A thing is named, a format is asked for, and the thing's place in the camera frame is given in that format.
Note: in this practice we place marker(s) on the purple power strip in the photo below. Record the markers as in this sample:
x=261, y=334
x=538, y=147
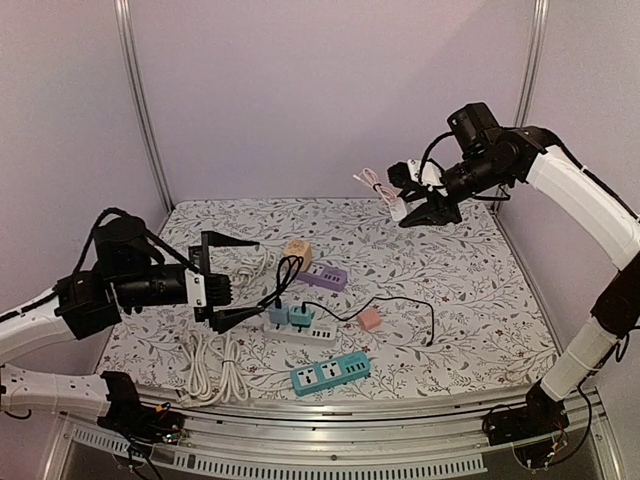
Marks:
x=331, y=278

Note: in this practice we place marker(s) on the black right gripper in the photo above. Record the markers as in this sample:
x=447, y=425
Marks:
x=435, y=195

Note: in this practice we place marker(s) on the teal charger plug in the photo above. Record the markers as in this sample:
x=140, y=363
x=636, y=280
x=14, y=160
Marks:
x=300, y=316

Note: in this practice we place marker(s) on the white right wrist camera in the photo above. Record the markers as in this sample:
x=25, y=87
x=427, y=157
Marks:
x=413, y=175

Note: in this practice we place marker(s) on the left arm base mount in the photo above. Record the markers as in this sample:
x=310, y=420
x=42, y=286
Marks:
x=144, y=424

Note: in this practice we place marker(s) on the beige cube socket adapter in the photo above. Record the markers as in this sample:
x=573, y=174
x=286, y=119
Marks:
x=299, y=248

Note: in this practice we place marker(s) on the right aluminium frame post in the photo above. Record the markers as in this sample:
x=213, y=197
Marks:
x=533, y=60

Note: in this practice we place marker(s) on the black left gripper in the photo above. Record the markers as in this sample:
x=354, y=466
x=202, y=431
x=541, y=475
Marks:
x=199, y=261

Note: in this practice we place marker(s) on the pink charger plug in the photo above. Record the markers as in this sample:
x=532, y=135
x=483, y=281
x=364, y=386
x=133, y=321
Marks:
x=369, y=319

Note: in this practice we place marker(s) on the teal power strip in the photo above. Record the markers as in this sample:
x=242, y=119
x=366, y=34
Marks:
x=329, y=374

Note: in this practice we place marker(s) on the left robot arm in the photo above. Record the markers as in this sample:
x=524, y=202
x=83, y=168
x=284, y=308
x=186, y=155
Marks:
x=123, y=268

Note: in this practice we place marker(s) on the floral table mat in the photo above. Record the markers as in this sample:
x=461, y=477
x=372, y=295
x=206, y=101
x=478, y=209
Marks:
x=457, y=314

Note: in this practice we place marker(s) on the aluminium frame post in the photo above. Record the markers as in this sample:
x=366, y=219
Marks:
x=533, y=60
x=124, y=22

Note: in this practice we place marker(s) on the white charger adapter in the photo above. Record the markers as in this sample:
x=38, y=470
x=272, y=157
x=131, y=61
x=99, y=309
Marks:
x=398, y=210

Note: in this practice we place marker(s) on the left aluminium frame post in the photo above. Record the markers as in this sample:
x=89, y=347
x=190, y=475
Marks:
x=124, y=22

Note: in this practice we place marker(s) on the aluminium front rail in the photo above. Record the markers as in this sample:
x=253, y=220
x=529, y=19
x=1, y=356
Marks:
x=437, y=437

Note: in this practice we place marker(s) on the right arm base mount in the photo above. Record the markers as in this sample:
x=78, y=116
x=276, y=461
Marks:
x=525, y=425

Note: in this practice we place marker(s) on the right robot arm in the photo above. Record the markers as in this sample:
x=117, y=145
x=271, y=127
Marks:
x=494, y=155

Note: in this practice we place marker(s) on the light blue charger plug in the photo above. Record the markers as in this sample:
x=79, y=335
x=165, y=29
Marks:
x=278, y=314

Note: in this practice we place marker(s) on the white power strip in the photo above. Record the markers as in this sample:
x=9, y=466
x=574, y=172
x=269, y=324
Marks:
x=318, y=334

